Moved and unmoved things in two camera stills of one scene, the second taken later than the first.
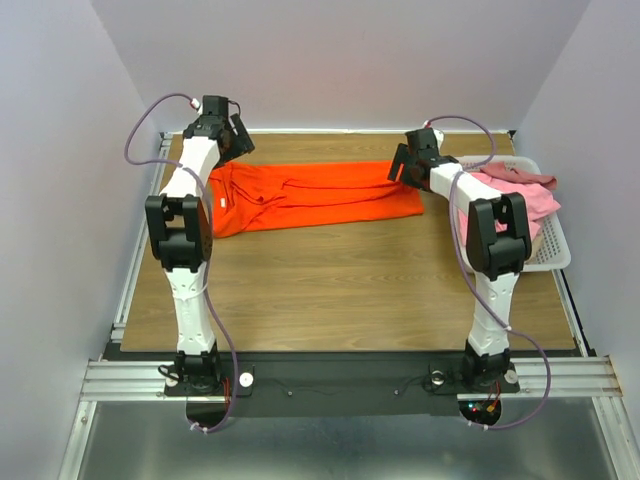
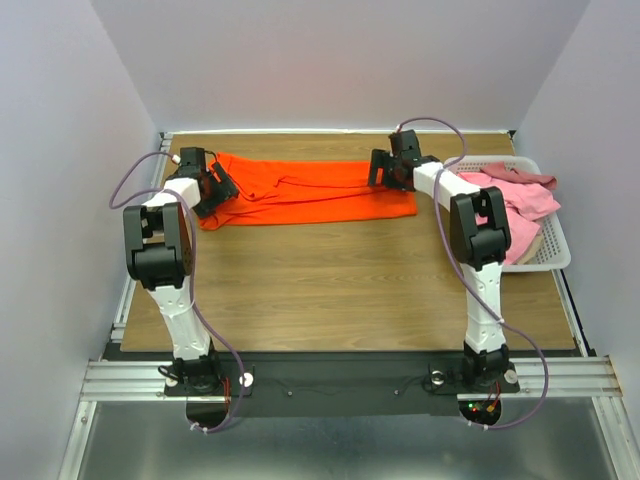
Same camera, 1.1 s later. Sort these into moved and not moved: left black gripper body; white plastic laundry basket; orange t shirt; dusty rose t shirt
Moved: left black gripper body
Not moved: white plastic laundry basket; dusty rose t shirt; orange t shirt
